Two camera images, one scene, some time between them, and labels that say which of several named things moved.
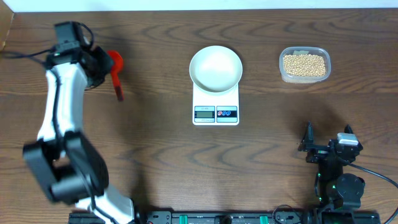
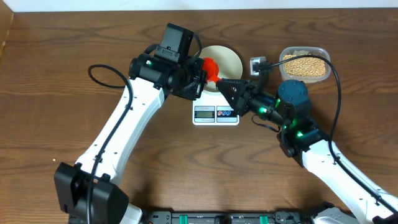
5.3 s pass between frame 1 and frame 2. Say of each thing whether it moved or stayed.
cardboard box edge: stayed
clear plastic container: stayed
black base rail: stayed
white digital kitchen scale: stayed
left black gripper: moved
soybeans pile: stayed
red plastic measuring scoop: moved
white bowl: stayed
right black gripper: moved
